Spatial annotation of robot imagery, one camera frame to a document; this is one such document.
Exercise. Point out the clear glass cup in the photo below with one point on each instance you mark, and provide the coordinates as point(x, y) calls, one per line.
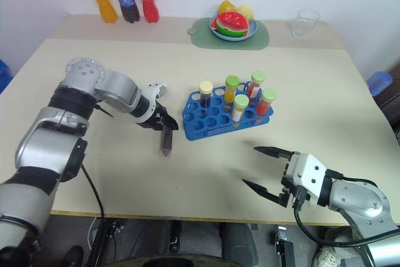
point(304, 23)

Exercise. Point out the green cap red test tube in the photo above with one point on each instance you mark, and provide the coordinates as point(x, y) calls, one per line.
point(258, 77)
point(268, 95)

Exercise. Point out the yellow cap dark test tube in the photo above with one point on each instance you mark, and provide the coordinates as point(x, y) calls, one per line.
point(206, 87)

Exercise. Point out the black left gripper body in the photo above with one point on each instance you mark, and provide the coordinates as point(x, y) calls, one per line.
point(155, 117)

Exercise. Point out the yellow toy fruit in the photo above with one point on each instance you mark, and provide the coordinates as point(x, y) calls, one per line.
point(246, 12)

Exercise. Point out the orange toy fruit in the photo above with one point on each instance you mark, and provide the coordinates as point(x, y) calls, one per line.
point(226, 7)

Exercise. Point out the blue test tube rack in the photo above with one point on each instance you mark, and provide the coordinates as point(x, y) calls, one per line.
point(200, 123)

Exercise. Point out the toy watermelon slice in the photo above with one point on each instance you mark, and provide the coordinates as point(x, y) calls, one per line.
point(232, 23)

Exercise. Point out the dark liquid test tube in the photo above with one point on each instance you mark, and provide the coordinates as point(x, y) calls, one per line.
point(166, 142)

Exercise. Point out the blue plastic crate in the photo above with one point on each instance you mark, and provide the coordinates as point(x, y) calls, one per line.
point(4, 76)

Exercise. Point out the dark brown seat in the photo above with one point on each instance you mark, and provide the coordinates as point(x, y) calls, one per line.
point(390, 107)

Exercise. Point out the light blue plate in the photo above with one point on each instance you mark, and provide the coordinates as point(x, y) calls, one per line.
point(231, 38)

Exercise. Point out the blue ribbed plastic stool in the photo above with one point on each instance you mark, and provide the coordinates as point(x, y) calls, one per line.
point(379, 82)

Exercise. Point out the green silicone mat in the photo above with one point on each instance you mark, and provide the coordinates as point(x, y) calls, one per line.
point(259, 40)

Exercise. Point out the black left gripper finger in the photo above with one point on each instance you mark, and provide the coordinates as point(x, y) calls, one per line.
point(171, 121)
point(156, 127)

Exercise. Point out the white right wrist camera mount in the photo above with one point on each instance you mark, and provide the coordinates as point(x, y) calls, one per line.
point(307, 170)

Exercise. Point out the dark grey rounded shape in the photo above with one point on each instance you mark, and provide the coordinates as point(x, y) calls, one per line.
point(237, 245)

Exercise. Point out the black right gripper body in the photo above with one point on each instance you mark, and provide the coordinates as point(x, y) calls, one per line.
point(289, 185)

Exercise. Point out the green cap orange test tube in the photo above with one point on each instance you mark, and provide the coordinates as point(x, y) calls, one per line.
point(232, 82)

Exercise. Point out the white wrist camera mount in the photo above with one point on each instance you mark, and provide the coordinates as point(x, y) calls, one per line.
point(307, 170)
point(153, 89)

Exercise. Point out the black upright bracket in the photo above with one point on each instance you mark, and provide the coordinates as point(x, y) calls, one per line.
point(175, 235)

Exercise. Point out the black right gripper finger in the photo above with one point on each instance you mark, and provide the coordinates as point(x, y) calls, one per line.
point(275, 152)
point(265, 192)

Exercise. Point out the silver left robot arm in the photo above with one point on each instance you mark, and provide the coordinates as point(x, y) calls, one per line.
point(37, 142)

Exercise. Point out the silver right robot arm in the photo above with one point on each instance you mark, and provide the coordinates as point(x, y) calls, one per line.
point(359, 198)

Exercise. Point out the green cap white label tube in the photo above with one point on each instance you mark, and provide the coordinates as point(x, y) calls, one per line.
point(241, 101)

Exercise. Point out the black box device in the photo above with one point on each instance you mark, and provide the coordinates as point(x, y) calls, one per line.
point(286, 248)

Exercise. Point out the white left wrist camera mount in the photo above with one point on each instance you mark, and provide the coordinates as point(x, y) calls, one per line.
point(153, 89)

